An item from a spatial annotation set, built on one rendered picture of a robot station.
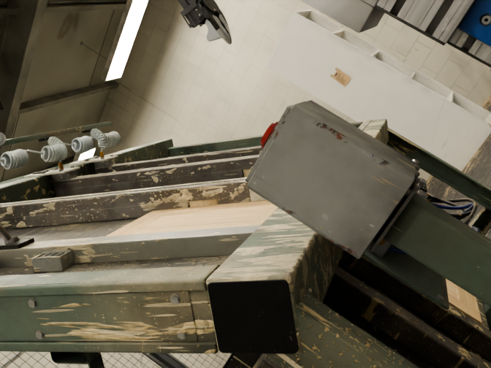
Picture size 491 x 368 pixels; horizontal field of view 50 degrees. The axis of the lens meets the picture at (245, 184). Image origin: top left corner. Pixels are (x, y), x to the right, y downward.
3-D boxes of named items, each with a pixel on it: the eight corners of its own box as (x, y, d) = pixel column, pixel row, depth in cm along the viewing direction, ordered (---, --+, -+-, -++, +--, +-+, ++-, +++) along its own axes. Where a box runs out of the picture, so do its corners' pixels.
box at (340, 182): (423, 184, 60) (288, 102, 62) (365, 265, 64) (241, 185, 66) (422, 166, 71) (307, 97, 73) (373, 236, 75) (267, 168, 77)
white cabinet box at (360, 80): (495, 127, 454) (293, 11, 485) (454, 180, 480) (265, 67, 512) (492, 112, 507) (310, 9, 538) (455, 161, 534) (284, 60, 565)
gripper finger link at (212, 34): (218, 52, 154) (201, 25, 153) (233, 41, 151) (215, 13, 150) (213, 54, 151) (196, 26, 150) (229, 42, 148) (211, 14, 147)
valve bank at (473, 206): (503, 243, 82) (368, 161, 86) (448, 311, 87) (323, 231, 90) (472, 179, 128) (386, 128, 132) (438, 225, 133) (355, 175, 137)
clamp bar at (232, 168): (329, 171, 169) (318, 96, 165) (30, 202, 208) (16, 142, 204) (333, 165, 178) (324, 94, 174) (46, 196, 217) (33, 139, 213)
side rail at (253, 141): (364, 144, 270) (362, 123, 268) (171, 167, 306) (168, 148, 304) (365, 142, 277) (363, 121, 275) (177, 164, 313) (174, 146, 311)
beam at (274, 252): (302, 356, 68) (290, 276, 66) (216, 355, 72) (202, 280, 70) (389, 139, 273) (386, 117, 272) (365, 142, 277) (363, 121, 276)
